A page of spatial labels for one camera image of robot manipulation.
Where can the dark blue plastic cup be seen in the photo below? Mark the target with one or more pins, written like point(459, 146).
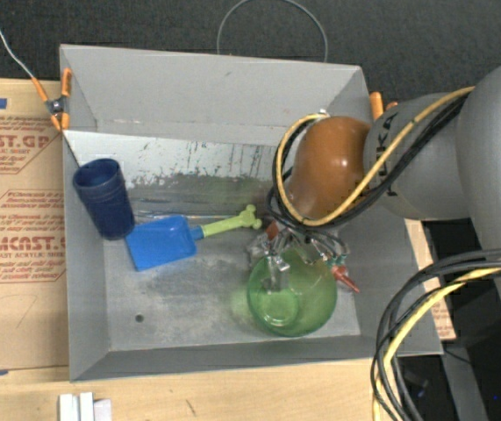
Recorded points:
point(106, 200)

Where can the grey metal bin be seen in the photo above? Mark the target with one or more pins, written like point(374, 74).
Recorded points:
point(197, 296)

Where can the brown cardboard board red print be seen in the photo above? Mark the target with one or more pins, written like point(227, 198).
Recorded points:
point(22, 314)

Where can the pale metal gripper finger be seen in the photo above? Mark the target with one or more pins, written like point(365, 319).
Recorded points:
point(258, 247)
point(280, 266)

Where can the clear green glass bowl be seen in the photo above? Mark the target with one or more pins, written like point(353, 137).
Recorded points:
point(311, 305)

